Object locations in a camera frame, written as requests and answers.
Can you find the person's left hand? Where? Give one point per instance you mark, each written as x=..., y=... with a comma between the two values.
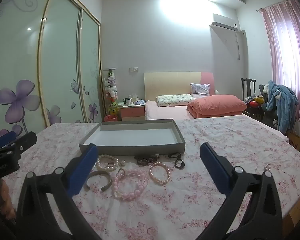
x=5, y=200

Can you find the white pearl earring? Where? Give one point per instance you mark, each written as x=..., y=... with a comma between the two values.
x=123, y=163

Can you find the brown cardboard box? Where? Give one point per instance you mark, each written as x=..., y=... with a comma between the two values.
x=295, y=140

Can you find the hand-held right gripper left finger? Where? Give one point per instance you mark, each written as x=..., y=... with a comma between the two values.
x=82, y=170

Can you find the white wall switch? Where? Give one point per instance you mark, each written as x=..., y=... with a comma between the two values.
x=133, y=69

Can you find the curtain rod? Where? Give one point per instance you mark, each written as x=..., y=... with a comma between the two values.
x=259, y=10

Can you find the silver metal bangle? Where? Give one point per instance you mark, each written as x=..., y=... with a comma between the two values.
x=109, y=182

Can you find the small crystal earring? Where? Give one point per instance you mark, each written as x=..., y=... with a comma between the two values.
x=267, y=167

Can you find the tissue box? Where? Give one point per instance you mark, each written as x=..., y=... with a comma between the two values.
x=134, y=98

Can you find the purple printed pillow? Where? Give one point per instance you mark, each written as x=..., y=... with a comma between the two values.
x=200, y=90

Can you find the beige pink headboard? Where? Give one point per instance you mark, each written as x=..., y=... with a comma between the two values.
x=170, y=82

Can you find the plush toy tower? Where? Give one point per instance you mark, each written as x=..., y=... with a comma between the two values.
x=111, y=85

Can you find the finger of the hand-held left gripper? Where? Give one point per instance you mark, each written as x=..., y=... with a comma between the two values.
x=5, y=138
x=27, y=140

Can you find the red yellow toy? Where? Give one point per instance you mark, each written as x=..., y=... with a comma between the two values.
x=255, y=102

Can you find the pink beige nightstand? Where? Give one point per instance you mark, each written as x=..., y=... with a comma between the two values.
x=132, y=113

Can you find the air conditioner pipe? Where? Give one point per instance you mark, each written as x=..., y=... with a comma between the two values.
x=238, y=47

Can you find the floral glass sliding wardrobe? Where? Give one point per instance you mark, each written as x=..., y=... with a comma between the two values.
x=60, y=67

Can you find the folded coral quilt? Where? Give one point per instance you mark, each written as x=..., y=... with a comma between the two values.
x=215, y=105

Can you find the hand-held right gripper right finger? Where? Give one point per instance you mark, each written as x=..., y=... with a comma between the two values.
x=215, y=165

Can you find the grey shallow cardboard box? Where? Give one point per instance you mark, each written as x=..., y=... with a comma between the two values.
x=130, y=135

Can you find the pink bed sheet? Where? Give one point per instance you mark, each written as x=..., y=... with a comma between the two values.
x=165, y=112

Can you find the blue fleece garment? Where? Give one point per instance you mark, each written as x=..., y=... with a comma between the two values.
x=282, y=105

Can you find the red waste bin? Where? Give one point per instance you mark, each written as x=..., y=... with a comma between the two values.
x=111, y=118

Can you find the white air conditioner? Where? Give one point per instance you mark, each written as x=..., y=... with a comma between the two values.
x=223, y=21

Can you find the dark wooden chair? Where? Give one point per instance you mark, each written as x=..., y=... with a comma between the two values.
x=247, y=87

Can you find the blue patterned pouch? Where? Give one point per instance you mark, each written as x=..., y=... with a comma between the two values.
x=140, y=102

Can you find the pink curtain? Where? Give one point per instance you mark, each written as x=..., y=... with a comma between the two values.
x=285, y=55

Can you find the white patterned pillow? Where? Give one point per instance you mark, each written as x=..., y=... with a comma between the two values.
x=175, y=100

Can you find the pink floral sheet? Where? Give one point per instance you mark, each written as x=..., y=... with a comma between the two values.
x=165, y=205

